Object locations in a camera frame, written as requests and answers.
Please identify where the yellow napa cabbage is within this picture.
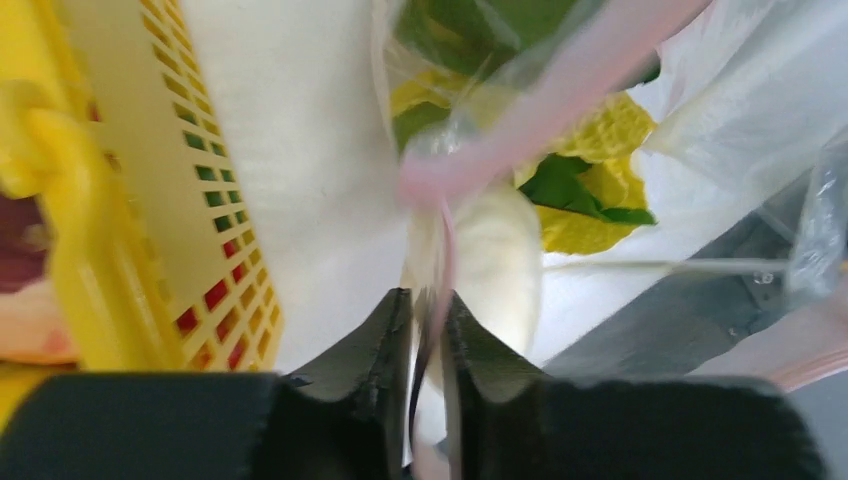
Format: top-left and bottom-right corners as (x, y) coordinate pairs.
(388, 69), (656, 255)

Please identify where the green white bok choy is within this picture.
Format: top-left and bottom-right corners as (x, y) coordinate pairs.
(392, 1), (687, 206)

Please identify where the white radish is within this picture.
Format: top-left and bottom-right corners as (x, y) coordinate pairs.
(401, 185), (542, 445)

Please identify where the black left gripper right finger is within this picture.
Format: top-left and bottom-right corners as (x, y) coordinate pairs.
(442, 298), (829, 479)

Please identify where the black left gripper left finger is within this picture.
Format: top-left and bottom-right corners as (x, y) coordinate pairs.
(1, 288), (411, 479)

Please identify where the clear zip top bag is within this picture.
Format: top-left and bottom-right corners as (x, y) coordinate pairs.
(372, 1), (847, 479)

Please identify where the yellow plastic basket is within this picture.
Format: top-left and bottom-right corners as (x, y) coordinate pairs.
(1, 1), (285, 371)

